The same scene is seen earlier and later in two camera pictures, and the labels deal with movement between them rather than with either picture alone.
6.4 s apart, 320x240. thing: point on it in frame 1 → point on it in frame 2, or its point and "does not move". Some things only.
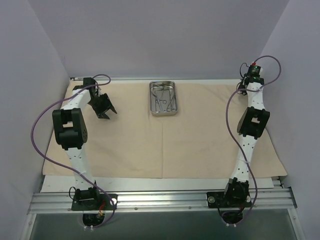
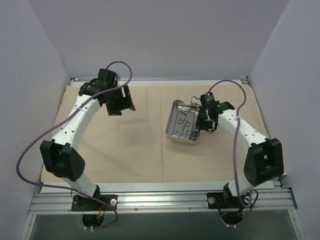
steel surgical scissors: x=164 y=101 → x=180 y=121
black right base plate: x=223 y=199 does not move
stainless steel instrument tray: x=163 y=97 → x=181 y=121
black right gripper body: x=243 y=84 → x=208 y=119
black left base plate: x=94 y=201 does not move
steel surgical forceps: x=170 y=106 → x=178 y=133
